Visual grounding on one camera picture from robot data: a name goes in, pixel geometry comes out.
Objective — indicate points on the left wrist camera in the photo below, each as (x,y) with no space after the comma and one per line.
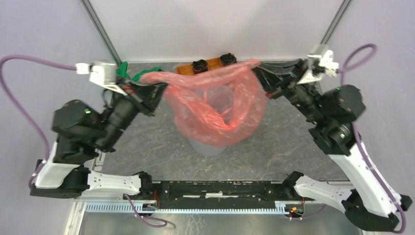
(102,74)

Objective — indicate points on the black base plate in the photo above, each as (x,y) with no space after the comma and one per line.
(208,195)

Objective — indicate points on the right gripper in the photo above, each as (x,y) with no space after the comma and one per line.
(275,76)

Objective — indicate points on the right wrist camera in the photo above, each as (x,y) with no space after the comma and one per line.
(319,64)

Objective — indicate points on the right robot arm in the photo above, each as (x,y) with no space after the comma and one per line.
(371,205)

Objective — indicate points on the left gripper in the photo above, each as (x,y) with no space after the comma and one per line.
(149,94)

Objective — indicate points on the rolled black belt right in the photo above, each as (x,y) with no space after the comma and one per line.
(227,59)

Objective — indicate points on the grey trash bin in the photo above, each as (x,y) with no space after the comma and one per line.
(205,149)

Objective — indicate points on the rolled black belt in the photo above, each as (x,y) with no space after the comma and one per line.
(199,66)
(227,59)

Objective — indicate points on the red plastic trash bag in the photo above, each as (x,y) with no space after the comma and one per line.
(220,107)

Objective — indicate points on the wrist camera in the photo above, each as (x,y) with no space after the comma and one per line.
(319,64)
(102,74)

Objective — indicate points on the rolled black belt left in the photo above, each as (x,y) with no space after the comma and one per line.
(199,66)

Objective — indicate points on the green cloth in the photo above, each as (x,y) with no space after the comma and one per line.
(122,72)

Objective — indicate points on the orange compartment tray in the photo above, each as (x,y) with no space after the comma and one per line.
(213,63)

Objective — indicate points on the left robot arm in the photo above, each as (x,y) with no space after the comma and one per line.
(82,135)

